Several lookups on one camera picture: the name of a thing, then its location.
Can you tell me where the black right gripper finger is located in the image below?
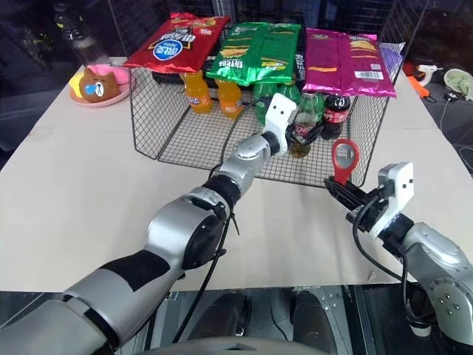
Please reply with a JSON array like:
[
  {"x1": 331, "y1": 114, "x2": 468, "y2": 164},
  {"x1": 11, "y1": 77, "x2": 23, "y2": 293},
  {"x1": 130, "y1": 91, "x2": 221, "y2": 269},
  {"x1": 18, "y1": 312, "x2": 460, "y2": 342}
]
[
  {"x1": 323, "y1": 177, "x2": 361, "y2": 214},
  {"x1": 344, "y1": 181, "x2": 378, "y2": 207}
]

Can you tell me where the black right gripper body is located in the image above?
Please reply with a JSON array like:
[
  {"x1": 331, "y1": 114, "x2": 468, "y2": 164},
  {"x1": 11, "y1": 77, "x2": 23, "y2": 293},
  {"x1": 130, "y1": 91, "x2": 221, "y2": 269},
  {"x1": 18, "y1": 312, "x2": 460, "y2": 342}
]
[{"x1": 345, "y1": 183, "x2": 389, "y2": 234}]

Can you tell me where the red bottle opener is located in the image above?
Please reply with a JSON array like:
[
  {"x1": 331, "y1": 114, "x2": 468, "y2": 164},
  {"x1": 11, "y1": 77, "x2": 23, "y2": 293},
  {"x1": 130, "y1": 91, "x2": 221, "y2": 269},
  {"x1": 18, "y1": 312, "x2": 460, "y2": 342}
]
[{"x1": 331, "y1": 138, "x2": 361, "y2": 186}]

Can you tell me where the dark cola bottle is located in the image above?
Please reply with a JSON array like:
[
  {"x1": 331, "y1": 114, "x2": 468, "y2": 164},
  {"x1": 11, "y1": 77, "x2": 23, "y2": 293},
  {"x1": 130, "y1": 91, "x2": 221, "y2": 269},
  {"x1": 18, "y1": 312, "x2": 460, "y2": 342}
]
[{"x1": 320, "y1": 93, "x2": 351, "y2": 141}]

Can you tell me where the green soda bottle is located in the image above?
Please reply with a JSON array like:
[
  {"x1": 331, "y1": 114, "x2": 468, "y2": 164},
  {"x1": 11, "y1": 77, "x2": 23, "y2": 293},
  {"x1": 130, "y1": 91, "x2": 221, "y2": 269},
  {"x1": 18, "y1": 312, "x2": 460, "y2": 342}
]
[
  {"x1": 253, "y1": 83, "x2": 277, "y2": 126},
  {"x1": 276, "y1": 81, "x2": 302, "y2": 105}
]

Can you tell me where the orange soda bottle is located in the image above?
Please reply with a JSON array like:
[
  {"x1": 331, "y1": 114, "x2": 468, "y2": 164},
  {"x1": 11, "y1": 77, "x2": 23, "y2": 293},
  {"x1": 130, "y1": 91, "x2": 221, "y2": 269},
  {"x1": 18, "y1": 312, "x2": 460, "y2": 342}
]
[
  {"x1": 215, "y1": 78, "x2": 245, "y2": 121},
  {"x1": 183, "y1": 72, "x2": 214, "y2": 115}
]

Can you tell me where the clear plastic bottle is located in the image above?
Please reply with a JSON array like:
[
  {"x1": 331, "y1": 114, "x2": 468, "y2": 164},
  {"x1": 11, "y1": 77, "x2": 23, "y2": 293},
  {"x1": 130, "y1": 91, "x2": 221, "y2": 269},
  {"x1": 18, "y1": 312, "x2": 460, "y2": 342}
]
[{"x1": 53, "y1": 3, "x2": 110, "y2": 68}]

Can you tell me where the purple chips bag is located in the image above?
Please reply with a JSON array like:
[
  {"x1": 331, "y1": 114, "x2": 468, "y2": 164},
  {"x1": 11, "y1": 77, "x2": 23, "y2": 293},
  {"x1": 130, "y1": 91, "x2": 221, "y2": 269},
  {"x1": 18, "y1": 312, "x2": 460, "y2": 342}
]
[{"x1": 302, "y1": 27, "x2": 397, "y2": 98}]

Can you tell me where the green chips bag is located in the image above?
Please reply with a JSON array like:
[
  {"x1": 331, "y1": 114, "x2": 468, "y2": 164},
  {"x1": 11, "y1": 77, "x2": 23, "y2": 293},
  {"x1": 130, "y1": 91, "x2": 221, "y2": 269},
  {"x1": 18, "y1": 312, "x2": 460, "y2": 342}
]
[{"x1": 205, "y1": 21, "x2": 302, "y2": 87}]

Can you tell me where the purple plastic item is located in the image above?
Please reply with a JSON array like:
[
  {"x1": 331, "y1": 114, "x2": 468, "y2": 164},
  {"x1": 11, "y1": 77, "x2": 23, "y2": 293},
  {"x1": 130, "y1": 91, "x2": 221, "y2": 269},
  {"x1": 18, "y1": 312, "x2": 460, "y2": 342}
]
[{"x1": 379, "y1": 42, "x2": 406, "y2": 70}]

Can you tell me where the orange flat tool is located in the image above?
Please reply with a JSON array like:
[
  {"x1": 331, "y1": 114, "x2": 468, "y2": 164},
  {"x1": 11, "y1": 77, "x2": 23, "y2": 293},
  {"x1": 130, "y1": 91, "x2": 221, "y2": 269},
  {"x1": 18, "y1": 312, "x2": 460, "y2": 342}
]
[{"x1": 406, "y1": 75, "x2": 430, "y2": 98}]

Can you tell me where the dark rounded shape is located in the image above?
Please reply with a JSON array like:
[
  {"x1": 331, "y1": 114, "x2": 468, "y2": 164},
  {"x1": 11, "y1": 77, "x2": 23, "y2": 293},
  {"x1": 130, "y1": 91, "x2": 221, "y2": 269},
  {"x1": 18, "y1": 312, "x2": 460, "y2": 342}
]
[
  {"x1": 290, "y1": 291, "x2": 339, "y2": 355},
  {"x1": 193, "y1": 291, "x2": 253, "y2": 342}
]

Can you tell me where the white glue gun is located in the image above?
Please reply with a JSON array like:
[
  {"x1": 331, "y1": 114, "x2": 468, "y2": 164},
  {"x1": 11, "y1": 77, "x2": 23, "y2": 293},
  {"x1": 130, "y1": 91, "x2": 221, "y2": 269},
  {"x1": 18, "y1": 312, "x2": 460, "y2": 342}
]
[{"x1": 415, "y1": 64, "x2": 444, "y2": 88}]

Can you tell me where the red chips bag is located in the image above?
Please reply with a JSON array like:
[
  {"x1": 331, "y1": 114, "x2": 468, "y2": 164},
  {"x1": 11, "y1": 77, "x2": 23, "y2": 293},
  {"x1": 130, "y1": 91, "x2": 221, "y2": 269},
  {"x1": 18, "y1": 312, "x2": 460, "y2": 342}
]
[{"x1": 123, "y1": 12, "x2": 232, "y2": 74}]

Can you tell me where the light green cloth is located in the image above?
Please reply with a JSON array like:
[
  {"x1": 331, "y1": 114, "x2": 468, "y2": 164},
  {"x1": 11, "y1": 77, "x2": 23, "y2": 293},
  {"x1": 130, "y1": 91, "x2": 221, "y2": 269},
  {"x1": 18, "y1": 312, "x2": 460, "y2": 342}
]
[{"x1": 443, "y1": 68, "x2": 473, "y2": 101}]

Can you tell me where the pink plate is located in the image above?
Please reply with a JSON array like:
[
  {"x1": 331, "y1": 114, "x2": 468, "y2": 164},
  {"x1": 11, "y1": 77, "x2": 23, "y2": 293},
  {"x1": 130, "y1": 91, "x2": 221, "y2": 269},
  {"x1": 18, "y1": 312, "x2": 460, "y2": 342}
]
[{"x1": 69, "y1": 64, "x2": 138, "y2": 109}]

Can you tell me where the grey robot torso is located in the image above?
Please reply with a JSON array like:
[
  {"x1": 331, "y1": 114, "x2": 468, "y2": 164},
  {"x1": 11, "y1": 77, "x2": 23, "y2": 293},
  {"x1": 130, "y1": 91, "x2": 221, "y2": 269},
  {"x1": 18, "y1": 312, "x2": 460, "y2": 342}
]
[{"x1": 135, "y1": 334, "x2": 336, "y2": 355}]

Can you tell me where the brown bear plush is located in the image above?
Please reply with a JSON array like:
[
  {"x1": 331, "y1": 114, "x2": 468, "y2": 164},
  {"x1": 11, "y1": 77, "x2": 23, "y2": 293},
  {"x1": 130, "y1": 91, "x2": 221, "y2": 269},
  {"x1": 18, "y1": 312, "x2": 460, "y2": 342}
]
[{"x1": 79, "y1": 67, "x2": 121, "y2": 104}]

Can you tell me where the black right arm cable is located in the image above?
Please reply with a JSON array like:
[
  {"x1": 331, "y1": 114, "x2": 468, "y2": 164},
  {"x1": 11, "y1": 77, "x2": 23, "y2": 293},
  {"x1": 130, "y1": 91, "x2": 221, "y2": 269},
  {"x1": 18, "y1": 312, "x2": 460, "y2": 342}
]
[{"x1": 351, "y1": 199, "x2": 438, "y2": 334}]

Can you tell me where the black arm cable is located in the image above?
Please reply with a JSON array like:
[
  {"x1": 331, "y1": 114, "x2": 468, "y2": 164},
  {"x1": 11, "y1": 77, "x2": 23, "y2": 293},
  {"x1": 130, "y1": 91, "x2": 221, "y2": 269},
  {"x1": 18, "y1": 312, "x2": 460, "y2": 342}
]
[
  {"x1": 351, "y1": 199, "x2": 438, "y2": 334},
  {"x1": 171, "y1": 96, "x2": 276, "y2": 345}
]

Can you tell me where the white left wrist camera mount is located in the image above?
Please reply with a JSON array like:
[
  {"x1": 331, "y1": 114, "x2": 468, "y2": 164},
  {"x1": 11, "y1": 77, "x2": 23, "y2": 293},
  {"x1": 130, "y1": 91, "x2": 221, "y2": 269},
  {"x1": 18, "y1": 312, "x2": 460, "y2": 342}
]
[{"x1": 263, "y1": 92, "x2": 299, "y2": 155}]

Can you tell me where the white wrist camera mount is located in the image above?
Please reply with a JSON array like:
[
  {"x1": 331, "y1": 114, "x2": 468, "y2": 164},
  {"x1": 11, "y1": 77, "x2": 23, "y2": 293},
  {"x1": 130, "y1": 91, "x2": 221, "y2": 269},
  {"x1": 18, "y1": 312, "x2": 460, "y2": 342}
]
[
  {"x1": 369, "y1": 161, "x2": 415, "y2": 240},
  {"x1": 263, "y1": 92, "x2": 299, "y2": 155}
]

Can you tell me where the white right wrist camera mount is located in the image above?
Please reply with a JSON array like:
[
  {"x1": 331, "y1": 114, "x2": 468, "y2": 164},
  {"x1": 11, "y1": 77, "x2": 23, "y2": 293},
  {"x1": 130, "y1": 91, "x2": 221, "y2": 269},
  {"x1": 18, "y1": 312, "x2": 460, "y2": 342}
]
[{"x1": 369, "y1": 161, "x2": 415, "y2": 240}]

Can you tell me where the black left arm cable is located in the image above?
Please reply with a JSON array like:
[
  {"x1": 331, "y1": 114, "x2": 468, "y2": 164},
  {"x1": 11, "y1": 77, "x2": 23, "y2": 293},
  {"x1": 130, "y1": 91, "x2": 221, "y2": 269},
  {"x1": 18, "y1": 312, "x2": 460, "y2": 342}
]
[{"x1": 171, "y1": 96, "x2": 276, "y2": 345}]

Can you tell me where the black wire basket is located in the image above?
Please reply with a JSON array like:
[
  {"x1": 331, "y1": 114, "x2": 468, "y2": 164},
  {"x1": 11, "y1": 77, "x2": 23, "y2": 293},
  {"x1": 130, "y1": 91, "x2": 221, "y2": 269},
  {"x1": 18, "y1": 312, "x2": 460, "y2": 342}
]
[{"x1": 127, "y1": 27, "x2": 407, "y2": 189}]

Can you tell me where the thin white cable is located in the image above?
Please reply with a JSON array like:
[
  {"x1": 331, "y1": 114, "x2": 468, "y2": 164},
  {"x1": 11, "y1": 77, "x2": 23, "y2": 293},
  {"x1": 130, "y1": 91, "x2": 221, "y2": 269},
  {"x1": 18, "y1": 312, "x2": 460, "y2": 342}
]
[{"x1": 438, "y1": 98, "x2": 451, "y2": 131}]

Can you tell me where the black wire grid panel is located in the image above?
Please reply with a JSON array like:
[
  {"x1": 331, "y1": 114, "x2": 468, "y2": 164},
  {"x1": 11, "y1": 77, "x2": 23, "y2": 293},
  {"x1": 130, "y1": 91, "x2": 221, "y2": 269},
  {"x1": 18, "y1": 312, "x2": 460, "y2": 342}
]
[{"x1": 379, "y1": 0, "x2": 432, "y2": 60}]

